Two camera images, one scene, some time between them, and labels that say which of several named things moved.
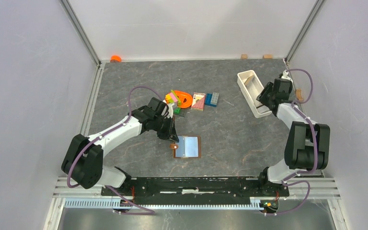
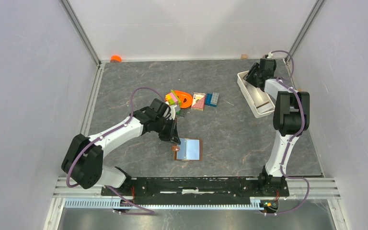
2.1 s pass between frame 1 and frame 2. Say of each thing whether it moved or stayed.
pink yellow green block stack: stayed
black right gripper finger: moved
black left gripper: stayed
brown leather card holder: stayed
